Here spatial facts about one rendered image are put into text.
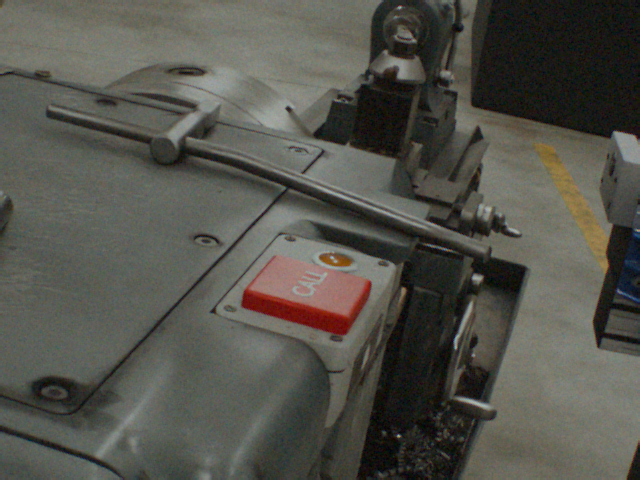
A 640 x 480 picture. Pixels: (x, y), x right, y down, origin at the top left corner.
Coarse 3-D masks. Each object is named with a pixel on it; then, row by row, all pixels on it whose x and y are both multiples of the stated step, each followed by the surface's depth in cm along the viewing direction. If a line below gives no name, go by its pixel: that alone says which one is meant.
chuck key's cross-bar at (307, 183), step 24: (72, 120) 92; (96, 120) 92; (120, 120) 92; (192, 144) 91; (216, 144) 91; (240, 168) 91; (264, 168) 90; (312, 192) 88; (336, 192) 88; (384, 216) 86; (408, 216) 86; (432, 240) 85; (456, 240) 84
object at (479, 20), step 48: (480, 0) 717; (528, 0) 582; (576, 0) 579; (624, 0) 576; (480, 48) 606; (528, 48) 590; (576, 48) 587; (624, 48) 584; (480, 96) 601; (528, 96) 598; (576, 96) 595; (624, 96) 592
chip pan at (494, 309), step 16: (496, 288) 267; (480, 304) 258; (496, 304) 260; (512, 304) 261; (480, 320) 251; (496, 320) 252; (480, 336) 244; (496, 336) 245; (480, 352) 238; (496, 352) 239; (480, 400) 220
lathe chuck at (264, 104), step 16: (160, 64) 124; (176, 64) 123; (192, 64) 123; (208, 64) 123; (128, 80) 118; (144, 80) 117; (160, 80) 116; (176, 80) 117; (192, 80) 117; (208, 80) 118; (224, 80) 119; (240, 80) 121; (256, 80) 123; (224, 96) 116; (240, 96) 117; (256, 96) 119; (272, 96) 121; (256, 112) 116; (272, 112) 118; (288, 112) 122; (288, 128) 118
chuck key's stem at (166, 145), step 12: (204, 108) 98; (216, 108) 99; (180, 120) 93; (192, 120) 94; (204, 120) 96; (216, 120) 100; (168, 132) 90; (180, 132) 91; (192, 132) 93; (156, 144) 90; (168, 144) 90; (180, 144) 90; (156, 156) 90; (168, 156) 90
